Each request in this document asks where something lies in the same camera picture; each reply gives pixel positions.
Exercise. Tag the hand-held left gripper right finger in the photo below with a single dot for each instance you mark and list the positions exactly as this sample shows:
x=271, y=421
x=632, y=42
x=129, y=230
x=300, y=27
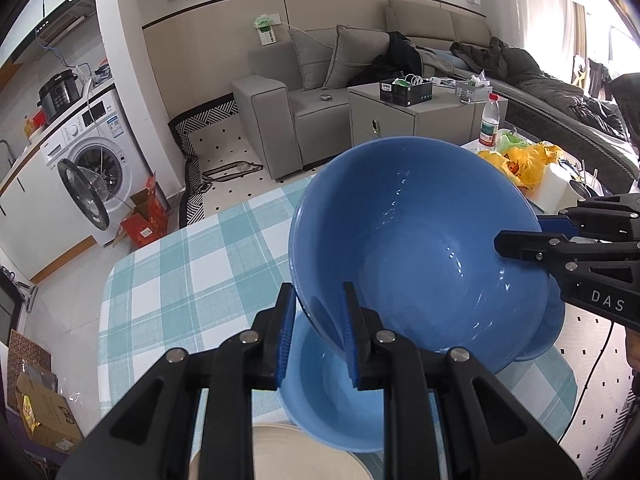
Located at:
x=350, y=345

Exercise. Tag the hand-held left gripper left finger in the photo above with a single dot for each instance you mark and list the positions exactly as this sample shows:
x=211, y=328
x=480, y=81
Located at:
x=286, y=340

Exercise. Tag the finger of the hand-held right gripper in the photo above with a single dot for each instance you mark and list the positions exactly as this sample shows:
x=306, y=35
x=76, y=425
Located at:
x=525, y=247
x=557, y=224

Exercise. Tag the blue bowl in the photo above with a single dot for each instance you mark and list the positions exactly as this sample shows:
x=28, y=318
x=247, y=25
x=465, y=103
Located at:
x=330, y=390
x=415, y=240
x=550, y=330

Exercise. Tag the beige plate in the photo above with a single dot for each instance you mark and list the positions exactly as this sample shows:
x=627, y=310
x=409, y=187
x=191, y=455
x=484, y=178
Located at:
x=310, y=455

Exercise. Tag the yellow plastic bag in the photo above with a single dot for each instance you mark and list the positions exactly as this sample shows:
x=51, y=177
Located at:
x=525, y=165

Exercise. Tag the green plastic bag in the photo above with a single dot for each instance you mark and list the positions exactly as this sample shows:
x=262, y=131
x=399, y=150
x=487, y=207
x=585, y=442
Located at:
x=507, y=140

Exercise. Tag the teal checked tablecloth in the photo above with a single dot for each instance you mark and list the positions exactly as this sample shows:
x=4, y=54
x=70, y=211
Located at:
x=200, y=260

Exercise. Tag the clear water bottle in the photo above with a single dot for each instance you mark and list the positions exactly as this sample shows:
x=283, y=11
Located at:
x=489, y=125

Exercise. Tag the dark green coat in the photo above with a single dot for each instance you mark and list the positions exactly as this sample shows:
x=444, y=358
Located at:
x=550, y=90

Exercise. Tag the black chair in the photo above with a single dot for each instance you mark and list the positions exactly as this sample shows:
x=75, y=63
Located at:
x=627, y=105

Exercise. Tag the grey side cabinet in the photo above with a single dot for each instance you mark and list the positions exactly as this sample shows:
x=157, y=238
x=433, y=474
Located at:
x=425, y=120

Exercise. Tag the red cardboard box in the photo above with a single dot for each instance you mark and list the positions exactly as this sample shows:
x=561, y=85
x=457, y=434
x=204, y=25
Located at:
x=145, y=220

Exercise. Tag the black box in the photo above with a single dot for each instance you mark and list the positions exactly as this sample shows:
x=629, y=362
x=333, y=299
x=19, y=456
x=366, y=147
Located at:
x=400, y=94

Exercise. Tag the black white patterned mat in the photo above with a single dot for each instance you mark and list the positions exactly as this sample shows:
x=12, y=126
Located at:
x=225, y=150

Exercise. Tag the grey sofa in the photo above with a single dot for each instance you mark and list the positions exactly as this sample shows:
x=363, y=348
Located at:
x=270, y=120

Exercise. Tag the black jacket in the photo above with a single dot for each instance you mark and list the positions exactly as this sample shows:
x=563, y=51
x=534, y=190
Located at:
x=395, y=57

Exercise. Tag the brown cardboard box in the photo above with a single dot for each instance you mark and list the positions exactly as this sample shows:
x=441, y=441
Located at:
x=50, y=415

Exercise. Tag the white washing machine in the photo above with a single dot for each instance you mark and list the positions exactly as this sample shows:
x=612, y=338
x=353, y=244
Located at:
x=110, y=160

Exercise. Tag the grey pillow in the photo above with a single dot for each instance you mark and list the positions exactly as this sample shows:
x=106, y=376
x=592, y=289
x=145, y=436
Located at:
x=355, y=55
x=310, y=60

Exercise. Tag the patterned flat cardboard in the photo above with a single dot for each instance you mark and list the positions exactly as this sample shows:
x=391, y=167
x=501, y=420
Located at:
x=27, y=355

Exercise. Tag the white lower kitchen cabinets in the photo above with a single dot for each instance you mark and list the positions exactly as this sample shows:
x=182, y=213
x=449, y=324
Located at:
x=45, y=220

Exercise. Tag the black glass door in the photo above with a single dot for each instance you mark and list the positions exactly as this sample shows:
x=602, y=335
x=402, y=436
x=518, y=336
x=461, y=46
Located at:
x=9, y=310

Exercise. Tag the black pressure cooker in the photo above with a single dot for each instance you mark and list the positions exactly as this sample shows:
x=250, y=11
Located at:
x=60, y=97

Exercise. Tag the yellow bottle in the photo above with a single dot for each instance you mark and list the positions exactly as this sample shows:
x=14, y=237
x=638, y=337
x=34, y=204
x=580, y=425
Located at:
x=30, y=126

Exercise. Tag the metal kitchen faucet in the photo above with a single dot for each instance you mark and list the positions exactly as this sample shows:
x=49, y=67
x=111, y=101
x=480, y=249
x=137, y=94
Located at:
x=6, y=152

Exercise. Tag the range hood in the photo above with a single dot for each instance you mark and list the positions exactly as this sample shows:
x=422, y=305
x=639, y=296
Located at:
x=65, y=17

